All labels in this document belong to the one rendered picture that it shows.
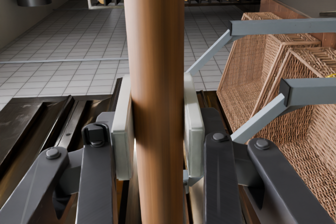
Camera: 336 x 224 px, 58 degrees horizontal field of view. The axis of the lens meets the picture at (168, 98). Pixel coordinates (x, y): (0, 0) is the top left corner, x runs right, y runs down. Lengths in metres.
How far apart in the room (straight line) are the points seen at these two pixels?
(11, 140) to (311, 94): 1.38
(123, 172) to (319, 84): 0.53
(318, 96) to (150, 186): 0.49
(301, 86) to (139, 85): 0.49
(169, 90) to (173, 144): 0.04
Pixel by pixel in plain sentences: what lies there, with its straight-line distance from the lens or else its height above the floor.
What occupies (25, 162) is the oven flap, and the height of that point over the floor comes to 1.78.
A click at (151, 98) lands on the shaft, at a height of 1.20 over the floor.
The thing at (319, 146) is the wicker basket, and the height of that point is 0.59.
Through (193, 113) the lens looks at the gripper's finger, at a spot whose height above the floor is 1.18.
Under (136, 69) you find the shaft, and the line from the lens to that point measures 0.16.
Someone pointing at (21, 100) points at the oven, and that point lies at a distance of 2.03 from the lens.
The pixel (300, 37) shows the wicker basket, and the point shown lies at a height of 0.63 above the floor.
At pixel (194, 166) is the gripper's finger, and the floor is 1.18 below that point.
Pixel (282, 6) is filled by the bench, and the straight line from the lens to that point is 1.64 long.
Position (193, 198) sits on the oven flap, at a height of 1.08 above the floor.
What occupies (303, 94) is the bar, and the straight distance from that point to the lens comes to 0.63.
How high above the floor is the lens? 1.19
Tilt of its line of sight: 2 degrees down
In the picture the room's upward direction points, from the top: 92 degrees counter-clockwise
